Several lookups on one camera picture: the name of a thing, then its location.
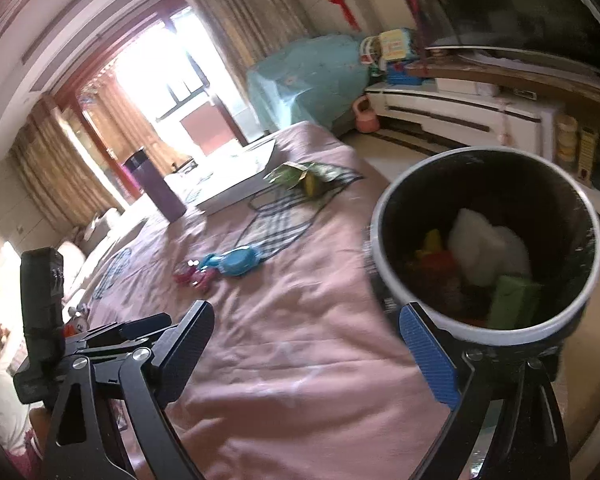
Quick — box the pink kettlebell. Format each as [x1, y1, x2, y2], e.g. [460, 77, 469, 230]
[352, 96, 380, 133]

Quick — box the white tv cabinet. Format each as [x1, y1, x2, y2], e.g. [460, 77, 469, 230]
[365, 82, 564, 160]

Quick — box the person's left hand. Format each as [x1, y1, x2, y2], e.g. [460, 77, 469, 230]
[29, 408, 52, 460]

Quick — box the purple thermos bottle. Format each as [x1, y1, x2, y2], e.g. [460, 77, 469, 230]
[124, 148, 187, 223]

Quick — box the pink toy hairbrush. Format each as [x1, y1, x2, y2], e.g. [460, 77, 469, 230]
[172, 260, 220, 294]

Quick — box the red cylindrical can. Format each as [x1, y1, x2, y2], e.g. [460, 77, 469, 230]
[415, 250, 460, 288]

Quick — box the green small carton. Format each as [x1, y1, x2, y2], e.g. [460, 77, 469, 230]
[486, 275, 542, 330]

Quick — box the pink tablecloth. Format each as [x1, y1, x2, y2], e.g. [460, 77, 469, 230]
[84, 122, 448, 479]

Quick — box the white round trash bin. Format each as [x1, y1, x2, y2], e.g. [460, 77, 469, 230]
[370, 146, 600, 347]

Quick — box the white tissue pack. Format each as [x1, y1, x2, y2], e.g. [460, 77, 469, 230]
[448, 208, 531, 287]

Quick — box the teal covered furniture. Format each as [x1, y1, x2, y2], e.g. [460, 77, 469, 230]
[247, 34, 368, 132]

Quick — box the blue toy hairbrush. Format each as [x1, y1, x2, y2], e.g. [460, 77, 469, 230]
[197, 245, 261, 276]

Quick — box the green snack wrapper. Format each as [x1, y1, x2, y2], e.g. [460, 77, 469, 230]
[264, 162, 356, 200]

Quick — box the yellow snack wrapper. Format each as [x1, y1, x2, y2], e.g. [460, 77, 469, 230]
[422, 229, 443, 254]

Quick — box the brown curtain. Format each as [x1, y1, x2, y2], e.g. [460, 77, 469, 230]
[186, 0, 316, 98]

